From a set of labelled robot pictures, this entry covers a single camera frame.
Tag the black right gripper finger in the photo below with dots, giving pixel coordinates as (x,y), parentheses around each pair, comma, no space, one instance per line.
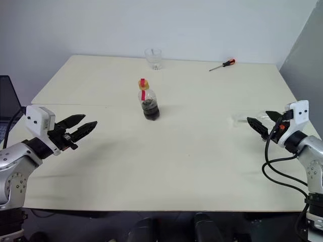
(258,127)
(275,117)

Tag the dark rounded shape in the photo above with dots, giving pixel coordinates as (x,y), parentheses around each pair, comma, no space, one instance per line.
(207,227)

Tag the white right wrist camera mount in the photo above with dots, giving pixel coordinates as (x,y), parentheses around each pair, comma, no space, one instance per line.
(300,113)

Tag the small bottle dark liquid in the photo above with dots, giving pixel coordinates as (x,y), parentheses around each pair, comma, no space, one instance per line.
(151,108)

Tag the yellow bottle cap red tape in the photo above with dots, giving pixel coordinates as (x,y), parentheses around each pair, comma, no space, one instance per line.
(143,84)

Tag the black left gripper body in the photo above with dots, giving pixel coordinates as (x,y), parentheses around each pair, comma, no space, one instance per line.
(59,137)

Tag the clear glass tumbler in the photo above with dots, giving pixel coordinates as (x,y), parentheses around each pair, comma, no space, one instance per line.
(153,58)

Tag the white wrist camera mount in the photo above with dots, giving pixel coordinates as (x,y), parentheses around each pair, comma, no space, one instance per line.
(300,113)
(38,118)

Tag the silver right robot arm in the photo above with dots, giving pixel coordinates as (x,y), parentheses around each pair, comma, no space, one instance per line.
(313,156)

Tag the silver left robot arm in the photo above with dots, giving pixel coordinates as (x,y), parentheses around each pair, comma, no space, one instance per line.
(15,161)

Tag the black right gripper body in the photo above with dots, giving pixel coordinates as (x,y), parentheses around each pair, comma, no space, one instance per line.
(278,133)

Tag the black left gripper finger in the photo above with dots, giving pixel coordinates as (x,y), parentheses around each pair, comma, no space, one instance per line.
(74,120)
(84,129)

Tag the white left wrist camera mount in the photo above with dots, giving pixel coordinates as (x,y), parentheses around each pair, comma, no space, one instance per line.
(38,118)

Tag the dark laptop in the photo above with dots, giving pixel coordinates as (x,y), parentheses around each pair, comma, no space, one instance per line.
(7,100)

